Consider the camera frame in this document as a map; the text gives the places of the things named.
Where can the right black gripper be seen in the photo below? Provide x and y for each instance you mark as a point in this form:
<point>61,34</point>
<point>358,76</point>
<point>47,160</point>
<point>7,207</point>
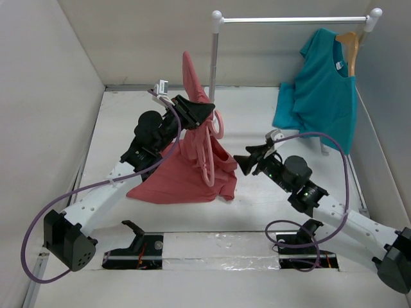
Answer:
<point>246,162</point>

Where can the pink t shirt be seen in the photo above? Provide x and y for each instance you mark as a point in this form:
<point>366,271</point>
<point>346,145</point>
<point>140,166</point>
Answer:
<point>179,178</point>

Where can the white clothes rack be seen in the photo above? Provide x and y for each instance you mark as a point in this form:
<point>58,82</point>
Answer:
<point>218,20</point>

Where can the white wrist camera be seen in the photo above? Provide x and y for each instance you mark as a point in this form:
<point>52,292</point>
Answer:
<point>273,141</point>
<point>160,93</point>

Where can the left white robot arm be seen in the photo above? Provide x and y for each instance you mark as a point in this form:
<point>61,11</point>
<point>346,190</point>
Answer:
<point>67,234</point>

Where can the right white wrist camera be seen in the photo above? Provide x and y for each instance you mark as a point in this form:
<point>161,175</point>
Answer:
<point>273,141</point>

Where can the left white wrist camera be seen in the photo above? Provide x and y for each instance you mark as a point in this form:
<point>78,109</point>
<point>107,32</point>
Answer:
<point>160,93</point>

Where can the teal t shirt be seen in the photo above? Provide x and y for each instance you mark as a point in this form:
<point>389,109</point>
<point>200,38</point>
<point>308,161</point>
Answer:
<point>322,97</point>

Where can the wooden hanger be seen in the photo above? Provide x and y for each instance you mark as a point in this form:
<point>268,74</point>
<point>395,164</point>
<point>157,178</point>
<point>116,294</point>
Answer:
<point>351,41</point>

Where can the pink plastic hanger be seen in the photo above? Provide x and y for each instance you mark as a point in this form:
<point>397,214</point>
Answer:
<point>212,128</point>

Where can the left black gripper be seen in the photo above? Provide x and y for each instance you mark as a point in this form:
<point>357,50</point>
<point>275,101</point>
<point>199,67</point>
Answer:
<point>192,113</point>

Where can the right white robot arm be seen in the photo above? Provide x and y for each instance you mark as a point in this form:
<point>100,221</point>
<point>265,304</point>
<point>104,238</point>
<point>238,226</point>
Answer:
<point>381,248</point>

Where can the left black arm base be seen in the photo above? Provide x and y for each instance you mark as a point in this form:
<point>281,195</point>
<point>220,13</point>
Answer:
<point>143,253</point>

